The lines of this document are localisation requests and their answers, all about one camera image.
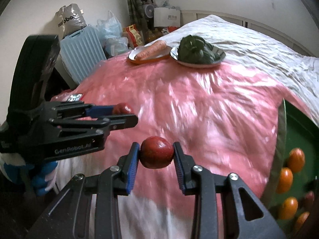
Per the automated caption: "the small orange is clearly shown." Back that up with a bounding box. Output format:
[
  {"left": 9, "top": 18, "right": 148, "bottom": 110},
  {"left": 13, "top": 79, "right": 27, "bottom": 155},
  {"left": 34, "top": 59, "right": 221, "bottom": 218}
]
[{"left": 278, "top": 197, "right": 298, "bottom": 220}]

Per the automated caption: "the smooth orange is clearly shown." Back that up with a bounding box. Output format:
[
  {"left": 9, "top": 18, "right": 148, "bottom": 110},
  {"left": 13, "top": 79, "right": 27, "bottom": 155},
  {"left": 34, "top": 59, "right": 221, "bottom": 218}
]
[{"left": 276, "top": 167, "right": 294, "bottom": 194}]

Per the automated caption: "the dark red apple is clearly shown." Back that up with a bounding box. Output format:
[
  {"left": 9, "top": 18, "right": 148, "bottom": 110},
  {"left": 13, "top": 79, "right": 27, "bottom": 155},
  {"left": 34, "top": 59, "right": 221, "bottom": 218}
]
[{"left": 139, "top": 136, "right": 174, "bottom": 169}]

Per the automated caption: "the large orange with stem dimple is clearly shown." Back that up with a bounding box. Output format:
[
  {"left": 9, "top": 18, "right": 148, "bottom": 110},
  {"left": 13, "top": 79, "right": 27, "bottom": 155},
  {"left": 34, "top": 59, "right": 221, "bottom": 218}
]
[{"left": 287, "top": 148, "right": 305, "bottom": 173}]

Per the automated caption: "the light blue suitcase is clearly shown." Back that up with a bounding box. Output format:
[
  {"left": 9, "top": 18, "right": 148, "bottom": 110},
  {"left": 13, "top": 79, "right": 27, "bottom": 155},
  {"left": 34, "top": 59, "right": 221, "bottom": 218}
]
[{"left": 60, "top": 25, "right": 106, "bottom": 84}]

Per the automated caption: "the orange rimmed plate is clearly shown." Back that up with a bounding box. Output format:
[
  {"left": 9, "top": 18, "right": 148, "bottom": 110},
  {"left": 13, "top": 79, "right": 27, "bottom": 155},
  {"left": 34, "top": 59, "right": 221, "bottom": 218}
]
[{"left": 127, "top": 45, "right": 172, "bottom": 64}]

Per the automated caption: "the clear plastic bag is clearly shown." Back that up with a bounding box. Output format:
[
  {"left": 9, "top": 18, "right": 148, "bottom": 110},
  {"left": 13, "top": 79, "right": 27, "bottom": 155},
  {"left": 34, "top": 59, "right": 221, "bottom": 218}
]
[{"left": 96, "top": 10, "right": 122, "bottom": 46}]

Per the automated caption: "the grey printed bag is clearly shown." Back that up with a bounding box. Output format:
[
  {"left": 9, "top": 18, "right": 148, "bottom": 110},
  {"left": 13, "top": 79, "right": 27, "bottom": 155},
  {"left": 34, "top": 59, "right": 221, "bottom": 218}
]
[{"left": 55, "top": 3, "right": 87, "bottom": 40}]

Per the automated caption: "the red yellow snack bag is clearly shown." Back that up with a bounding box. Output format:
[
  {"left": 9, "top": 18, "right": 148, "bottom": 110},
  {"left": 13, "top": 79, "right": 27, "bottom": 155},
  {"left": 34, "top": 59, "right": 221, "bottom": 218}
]
[{"left": 123, "top": 24, "right": 144, "bottom": 49}]

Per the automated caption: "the carrot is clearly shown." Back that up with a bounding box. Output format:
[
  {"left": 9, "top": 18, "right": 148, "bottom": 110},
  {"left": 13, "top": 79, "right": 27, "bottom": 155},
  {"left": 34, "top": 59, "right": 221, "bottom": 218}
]
[{"left": 134, "top": 40, "right": 167, "bottom": 61}]

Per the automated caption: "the green rectangular tray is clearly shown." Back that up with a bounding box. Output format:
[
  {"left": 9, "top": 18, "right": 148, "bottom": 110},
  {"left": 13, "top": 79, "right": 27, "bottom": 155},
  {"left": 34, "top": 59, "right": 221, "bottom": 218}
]
[{"left": 261, "top": 100, "right": 318, "bottom": 238}]

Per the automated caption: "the pink plastic sheet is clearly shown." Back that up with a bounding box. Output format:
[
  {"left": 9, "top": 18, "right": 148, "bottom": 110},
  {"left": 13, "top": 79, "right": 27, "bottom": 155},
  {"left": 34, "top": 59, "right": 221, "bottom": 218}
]
[{"left": 51, "top": 51, "right": 317, "bottom": 205}]

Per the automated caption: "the white blue rimmed plate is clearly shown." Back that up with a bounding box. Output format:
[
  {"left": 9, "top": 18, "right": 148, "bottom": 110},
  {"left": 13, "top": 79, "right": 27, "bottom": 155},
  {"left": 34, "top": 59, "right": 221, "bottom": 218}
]
[{"left": 170, "top": 46, "right": 226, "bottom": 69}]

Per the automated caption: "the green leafy vegetable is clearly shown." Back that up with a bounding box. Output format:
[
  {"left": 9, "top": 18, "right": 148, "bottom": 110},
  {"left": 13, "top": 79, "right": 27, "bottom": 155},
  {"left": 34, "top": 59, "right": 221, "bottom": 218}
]
[{"left": 178, "top": 35, "right": 212, "bottom": 54}]

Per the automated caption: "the plaid hanging cloth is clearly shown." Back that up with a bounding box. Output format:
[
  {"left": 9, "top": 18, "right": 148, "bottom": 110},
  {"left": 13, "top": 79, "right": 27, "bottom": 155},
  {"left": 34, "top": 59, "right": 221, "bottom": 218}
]
[{"left": 127, "top": 0, "right": 148, "bottom": 31}]

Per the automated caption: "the white cardboard box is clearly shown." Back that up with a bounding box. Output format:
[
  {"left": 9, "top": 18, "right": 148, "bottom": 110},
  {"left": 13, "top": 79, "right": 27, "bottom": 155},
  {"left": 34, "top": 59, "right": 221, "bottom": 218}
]
[{"left": 154, "top": 8, "right": 181, "bottom": 27}]

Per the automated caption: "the lower small fan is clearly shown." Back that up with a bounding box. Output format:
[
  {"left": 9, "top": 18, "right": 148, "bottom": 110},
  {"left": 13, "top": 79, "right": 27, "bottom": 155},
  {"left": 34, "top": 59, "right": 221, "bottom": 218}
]
[{"left": 143, "top": 4, "right": 155, "bottom": 19}]

